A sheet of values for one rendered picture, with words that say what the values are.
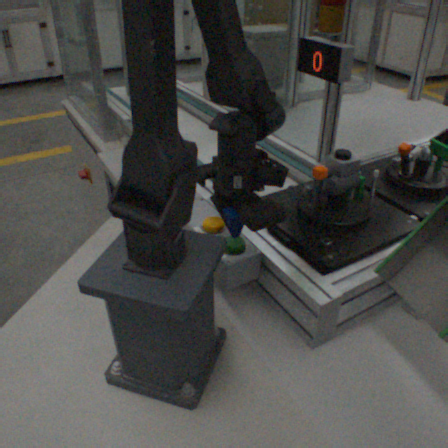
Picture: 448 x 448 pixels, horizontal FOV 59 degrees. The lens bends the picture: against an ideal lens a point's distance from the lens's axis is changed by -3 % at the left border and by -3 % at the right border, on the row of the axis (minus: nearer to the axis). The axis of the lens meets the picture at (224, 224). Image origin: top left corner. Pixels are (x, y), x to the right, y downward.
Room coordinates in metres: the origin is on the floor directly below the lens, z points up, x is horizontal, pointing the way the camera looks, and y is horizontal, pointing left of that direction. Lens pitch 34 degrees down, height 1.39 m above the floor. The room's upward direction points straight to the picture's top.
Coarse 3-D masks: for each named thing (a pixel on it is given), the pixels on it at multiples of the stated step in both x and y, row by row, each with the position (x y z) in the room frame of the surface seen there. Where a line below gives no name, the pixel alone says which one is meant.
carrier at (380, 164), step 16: (384, 160) 0.89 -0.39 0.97; (400, 160) 0.82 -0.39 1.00; (416, 160) 0.79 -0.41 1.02; (368, 176) 0.81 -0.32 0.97; (384, 176) 0.81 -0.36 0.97; (400, 176) 0.76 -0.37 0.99; (416, 176) 0.77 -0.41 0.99; (432, 176) 0.77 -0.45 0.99; (384, 192) 0.74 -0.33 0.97; (400, 192) 0.74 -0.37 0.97; (416, 192) 0.73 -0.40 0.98; (432, 192) 0.72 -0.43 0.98; (400, 208) 0.68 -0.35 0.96; (416, 208) 0.67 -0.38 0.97; (432, 208) 0.67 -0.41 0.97
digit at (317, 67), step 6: (312, 48) 0.89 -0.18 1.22; (318, 48) 0.87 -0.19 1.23; (324, 48) 0.85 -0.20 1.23; (312, 54) 0.88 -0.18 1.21; (318, 54) 0.87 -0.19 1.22; (324, 54) 0.85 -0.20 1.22; (312, 60) 0.88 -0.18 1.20; (318, 60) 0.87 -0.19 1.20; (324, 60) 0.85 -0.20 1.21; (312, 66) 0.88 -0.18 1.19; (318, 66) 0.86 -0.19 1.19; (312, 72) 0.88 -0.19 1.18; (318, 72) 0.86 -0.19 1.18; (324, 72) 0.85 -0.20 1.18
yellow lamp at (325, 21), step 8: (320, 8) 0.88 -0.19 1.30; (328, 8) 0.86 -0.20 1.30; (336, 8) 0.86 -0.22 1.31; (344, 8) 0.87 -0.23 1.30; (320, 16) 0.88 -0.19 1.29; (328, 16) 0.86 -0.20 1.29; (336, 16) 0.86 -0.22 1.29; (320, 24) 0.87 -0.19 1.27; (328, 24) 0.86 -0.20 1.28; (336, 24) 0.86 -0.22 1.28; (336, 32) 0.86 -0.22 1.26
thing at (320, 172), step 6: (318, 168) 0.63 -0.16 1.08; (324, 168) 0.63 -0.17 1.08; (318, 174) 0.62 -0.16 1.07; (324, 174) 0.63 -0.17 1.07; (330, 174) 0.64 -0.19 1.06; (318, 180) 0.63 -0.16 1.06; (318, 186) 0.63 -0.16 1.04; (312, 192) 0.63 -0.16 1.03; (318, 192) 0.63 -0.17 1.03; (312, 198) 0.63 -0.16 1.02; (318, 198) 0.63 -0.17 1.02; (312, 204) 0.63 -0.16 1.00; (318, 204) 0.63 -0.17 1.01
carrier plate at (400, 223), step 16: (288, 192) 0.73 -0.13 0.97; (368, 192) 0.73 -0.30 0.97; (288, 208) 0.67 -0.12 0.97; (384, 208) 0.67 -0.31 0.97; (288, 224) 0.62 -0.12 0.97; (304, 224) 0.62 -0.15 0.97; (368, 224) 0.62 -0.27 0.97; (384, 224) 0.62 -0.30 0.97; (400, 224) 0.62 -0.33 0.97; (416, 224) 0.62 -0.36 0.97; (304, 240) 0.57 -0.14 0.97; (336, 240) 0.57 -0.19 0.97; (352, 240) 0.57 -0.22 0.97; (368, 240) 0.57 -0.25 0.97; (384, 240) 0.57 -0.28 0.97; (304, 256) 0.55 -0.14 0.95; (320, 256) 0.52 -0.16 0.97; (336, 256) 0.52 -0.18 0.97; (352, 256) 0.52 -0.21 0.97
